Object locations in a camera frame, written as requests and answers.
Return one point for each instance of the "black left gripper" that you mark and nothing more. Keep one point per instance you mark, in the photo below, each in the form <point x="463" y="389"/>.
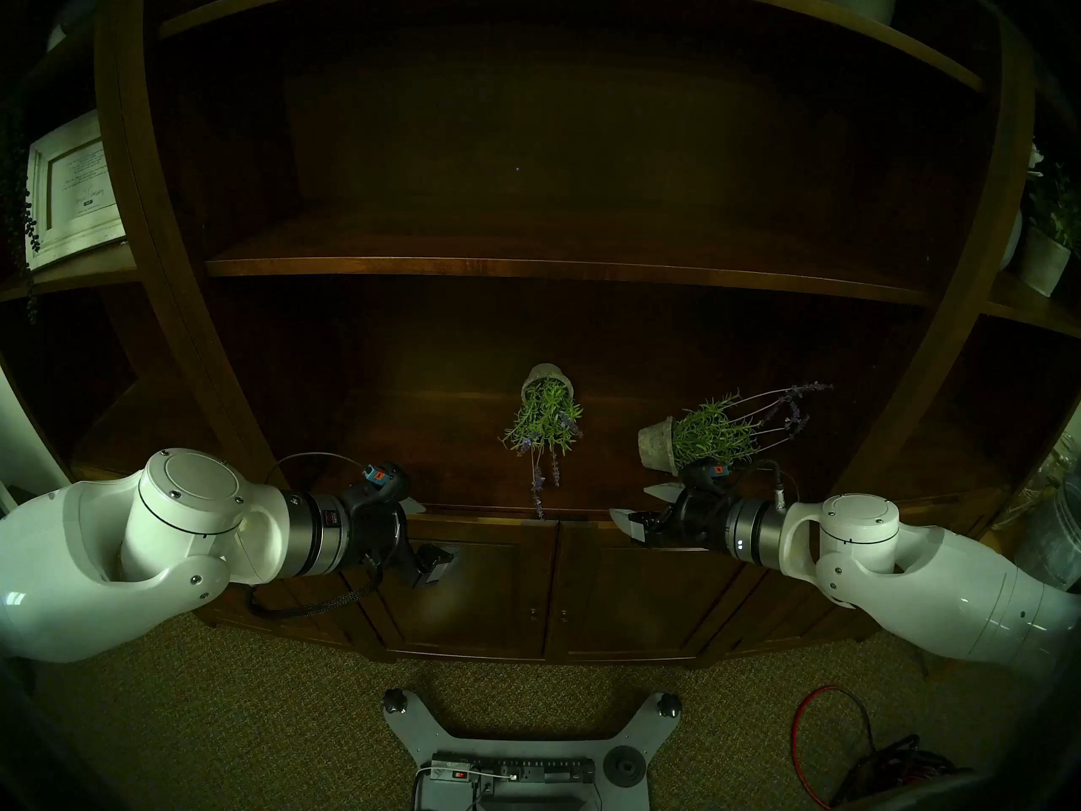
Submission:
<point x="372" y="526"/>

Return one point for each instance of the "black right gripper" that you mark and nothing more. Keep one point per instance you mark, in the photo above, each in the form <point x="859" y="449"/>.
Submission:
<point x="701" y="514"/>

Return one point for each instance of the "fake lavender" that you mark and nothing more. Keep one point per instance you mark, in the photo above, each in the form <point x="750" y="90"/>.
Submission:
<point x="718" y="433"/>
<point x="545" y="412"/>

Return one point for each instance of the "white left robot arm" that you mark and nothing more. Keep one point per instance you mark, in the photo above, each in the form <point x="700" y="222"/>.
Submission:
<point x="84" y="547"/>

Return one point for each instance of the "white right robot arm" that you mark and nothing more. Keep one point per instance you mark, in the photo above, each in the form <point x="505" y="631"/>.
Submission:
<point x="929" y="573"/>

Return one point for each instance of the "green plant in white pot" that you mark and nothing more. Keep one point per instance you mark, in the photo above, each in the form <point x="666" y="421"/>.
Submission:
<point x="1040" y="260"/>

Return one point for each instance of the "dark hanging vine plant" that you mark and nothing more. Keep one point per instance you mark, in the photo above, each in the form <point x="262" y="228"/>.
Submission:
<point x="25" y="218"/>

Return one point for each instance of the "black star knob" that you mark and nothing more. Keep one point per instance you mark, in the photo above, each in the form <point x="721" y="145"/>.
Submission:
<point x="670" y="704"/>
<point x="397" y="701"/>

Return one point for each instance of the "black round caster disc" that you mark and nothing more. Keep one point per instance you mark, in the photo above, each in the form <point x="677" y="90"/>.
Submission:
<point x="626" y="764"/>

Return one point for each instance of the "dark wooden bookcase cabinet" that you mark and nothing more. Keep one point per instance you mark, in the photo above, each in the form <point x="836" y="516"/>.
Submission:
<point x="540" y="142"/>

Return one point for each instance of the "white framed certificate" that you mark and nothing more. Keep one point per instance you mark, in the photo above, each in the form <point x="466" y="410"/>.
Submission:
<point x="76" y="184"/>

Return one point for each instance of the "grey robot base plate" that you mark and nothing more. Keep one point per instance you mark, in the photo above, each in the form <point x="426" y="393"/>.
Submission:
<point x="422" y="737"/>

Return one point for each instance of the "power strip with red switch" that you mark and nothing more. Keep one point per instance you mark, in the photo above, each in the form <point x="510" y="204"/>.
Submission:
<point x="524" y="770"/>

